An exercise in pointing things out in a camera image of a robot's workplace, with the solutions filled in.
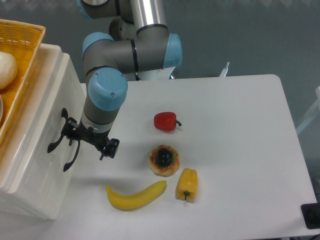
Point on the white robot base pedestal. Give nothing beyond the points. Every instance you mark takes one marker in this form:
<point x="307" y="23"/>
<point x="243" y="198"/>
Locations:
<point x="151" y="75"/>

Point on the white bracket behind table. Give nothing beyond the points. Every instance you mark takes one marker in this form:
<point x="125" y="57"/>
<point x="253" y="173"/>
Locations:
<point x="225" y="70"/>

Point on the black lower drawer handle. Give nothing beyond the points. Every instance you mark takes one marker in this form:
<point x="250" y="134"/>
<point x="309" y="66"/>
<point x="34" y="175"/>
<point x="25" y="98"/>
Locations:
<point x="72" y="156"/>

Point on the red bell pepper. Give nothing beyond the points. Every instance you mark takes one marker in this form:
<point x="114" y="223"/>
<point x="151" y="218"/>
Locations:
<point x="166" y="121"/>

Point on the yellow woven basket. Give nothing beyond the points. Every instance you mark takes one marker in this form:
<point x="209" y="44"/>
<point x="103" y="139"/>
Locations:
<point x="22" y="40"/>

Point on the yellow banana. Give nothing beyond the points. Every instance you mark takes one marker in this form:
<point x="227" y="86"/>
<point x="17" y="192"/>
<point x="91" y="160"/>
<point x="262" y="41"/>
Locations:
<point x="137" y="200"/>

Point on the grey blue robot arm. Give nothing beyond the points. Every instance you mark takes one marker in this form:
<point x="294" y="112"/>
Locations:
<point x="108" y="57"/>

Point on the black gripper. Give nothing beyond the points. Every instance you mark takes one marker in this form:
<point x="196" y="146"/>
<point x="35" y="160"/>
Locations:
<point x="107" y="147"/>

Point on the yellow bell pepper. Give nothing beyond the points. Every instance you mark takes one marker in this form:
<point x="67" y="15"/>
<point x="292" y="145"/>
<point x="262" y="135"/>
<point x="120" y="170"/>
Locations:
<point x="187" y="185"/>

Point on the black device at edge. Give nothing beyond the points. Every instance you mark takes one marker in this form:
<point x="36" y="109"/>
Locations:
<point x="311" y="215"/>

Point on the blueberry tart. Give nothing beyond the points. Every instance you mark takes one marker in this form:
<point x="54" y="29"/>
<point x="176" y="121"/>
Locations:
<point x="164" y="160"/>

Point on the white drawer cabinet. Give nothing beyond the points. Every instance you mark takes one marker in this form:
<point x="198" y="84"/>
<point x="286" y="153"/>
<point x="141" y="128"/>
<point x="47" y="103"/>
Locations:
<point x="34" y="201"/>

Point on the white bread roll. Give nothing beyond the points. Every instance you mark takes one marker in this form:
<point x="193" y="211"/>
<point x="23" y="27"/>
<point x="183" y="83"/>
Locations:
<point x="8" y="69"/>

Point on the white frame right edge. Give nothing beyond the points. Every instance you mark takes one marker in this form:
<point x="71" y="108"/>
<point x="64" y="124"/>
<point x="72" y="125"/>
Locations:
<point x="312" y="112"/>

